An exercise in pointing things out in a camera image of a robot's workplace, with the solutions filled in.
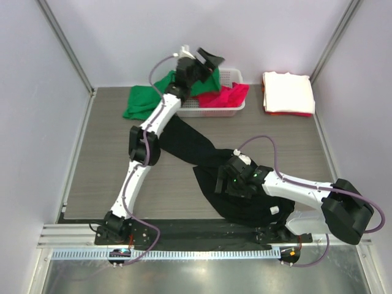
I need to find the left aluminium frame post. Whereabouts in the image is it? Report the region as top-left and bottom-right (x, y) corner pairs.
(35, 0), (96, 97)

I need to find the black t shirt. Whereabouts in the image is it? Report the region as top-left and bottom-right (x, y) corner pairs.
(159, 115), (295, 227)

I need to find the aluminium frame post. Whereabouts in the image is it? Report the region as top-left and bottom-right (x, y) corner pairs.
(35, 0), (96, 97)
(310, 0), (363, 85)

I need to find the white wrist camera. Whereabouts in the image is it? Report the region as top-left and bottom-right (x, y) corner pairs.
(233, 149), (252, 165)
(173, 45), (195, 59)

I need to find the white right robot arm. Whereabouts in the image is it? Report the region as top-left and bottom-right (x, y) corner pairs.
(215, 154), (374, 245)

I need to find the white perforated plastic basket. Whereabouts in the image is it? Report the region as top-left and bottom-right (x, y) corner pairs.
(177, 68), (249, 118)

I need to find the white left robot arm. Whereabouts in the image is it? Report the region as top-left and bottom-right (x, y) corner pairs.
(96, 45), (225, 244)

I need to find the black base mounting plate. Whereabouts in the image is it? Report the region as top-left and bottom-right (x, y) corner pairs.
(94, 219), (313, 252)

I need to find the pink t shirt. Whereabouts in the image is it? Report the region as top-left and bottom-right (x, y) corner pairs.
(195, 83), (250, 108)

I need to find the green t shirt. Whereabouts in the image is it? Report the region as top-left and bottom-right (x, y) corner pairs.
(122, 69), (221, 120)

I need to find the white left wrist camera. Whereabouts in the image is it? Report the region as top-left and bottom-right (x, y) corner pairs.
(173, 45), (195, 59)

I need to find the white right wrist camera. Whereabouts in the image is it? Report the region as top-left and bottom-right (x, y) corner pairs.
(233, 149), (252, 165)

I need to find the white slotted cable duct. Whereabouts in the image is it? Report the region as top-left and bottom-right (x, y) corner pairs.
(51, 247), (281, 261)

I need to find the right aluminium frame post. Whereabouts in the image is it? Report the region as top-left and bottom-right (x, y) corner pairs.
(310, 0), (363, 85)

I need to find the aluminium front rail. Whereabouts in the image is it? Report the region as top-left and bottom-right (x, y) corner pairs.
(37, 224), (96, 249)

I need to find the folded white t shirt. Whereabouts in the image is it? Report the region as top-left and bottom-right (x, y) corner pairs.
(262, 72), (315, 117)

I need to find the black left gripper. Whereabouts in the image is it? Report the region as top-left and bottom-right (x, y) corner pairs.
(186, 48), (223, 87)

